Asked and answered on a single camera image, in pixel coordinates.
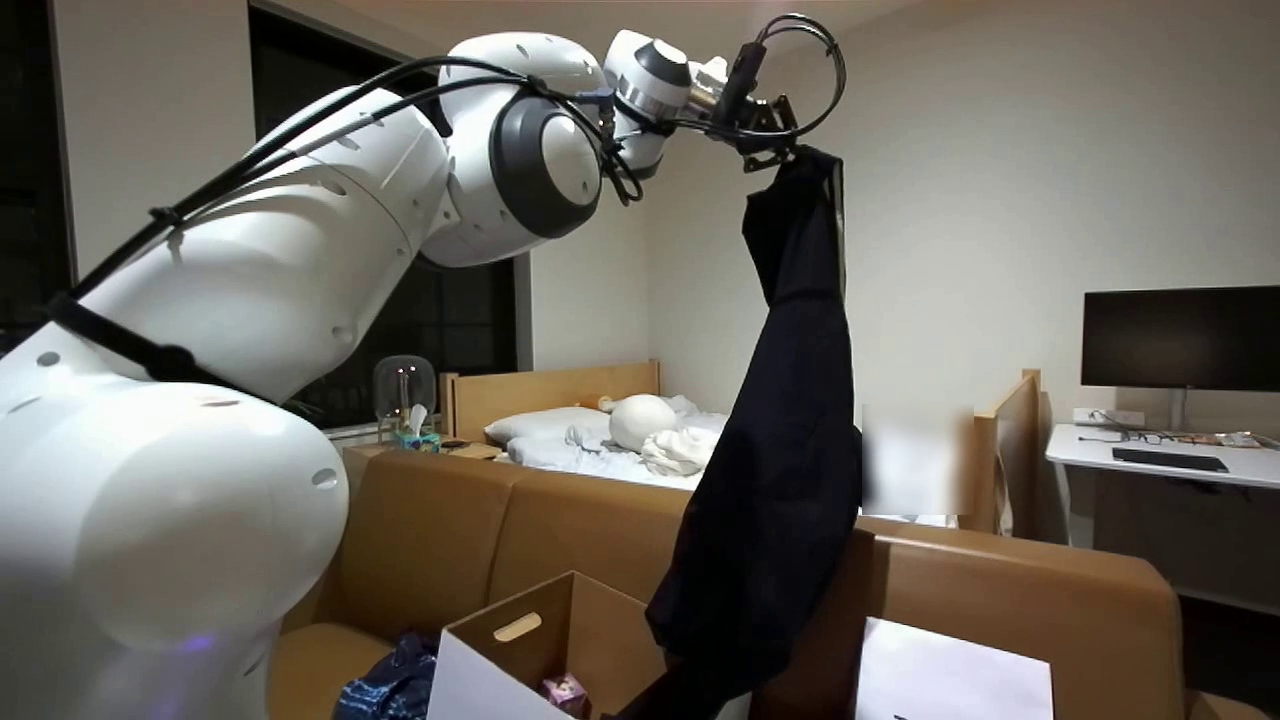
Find white paper bag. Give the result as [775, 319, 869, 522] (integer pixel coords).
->
[851, 621, 1055, 720]

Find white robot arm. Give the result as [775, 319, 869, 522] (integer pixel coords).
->
[0, 31, 763, 720]

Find white cardboard box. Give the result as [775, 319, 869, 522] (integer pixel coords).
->
[425, 572, 670, 720]

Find flat white pillow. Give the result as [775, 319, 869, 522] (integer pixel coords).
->
[485, 408, 610, 448]

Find cream crumpled cloth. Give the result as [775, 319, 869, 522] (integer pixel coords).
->
[641, 430, 716, 476]

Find round white pillow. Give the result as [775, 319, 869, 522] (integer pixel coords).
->
[610, 397, 678, 452]

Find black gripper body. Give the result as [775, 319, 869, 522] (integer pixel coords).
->
[704, 41, 795, 169]

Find glass dome jar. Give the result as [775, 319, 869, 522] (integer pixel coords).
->
[372, 358, 436, 448]

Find dark navy hoodie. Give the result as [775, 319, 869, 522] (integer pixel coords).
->
[616, 147, 875, 720]

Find blue patterned cloth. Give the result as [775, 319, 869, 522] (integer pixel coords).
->
[333, 635, 436, 720]

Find black computer monitor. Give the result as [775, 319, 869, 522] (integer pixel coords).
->
[1081, 283, 1280, 394]

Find white desk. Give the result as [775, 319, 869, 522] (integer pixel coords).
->
[1046, 424, 1280, 615]

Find brown leather couch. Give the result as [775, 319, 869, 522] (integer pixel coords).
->
[270, 452, 1189, 720]

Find dark window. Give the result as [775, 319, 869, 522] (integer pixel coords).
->
[243, 0, 525, 434]

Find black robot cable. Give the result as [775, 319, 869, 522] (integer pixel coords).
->
[54, 8, 851, 315]

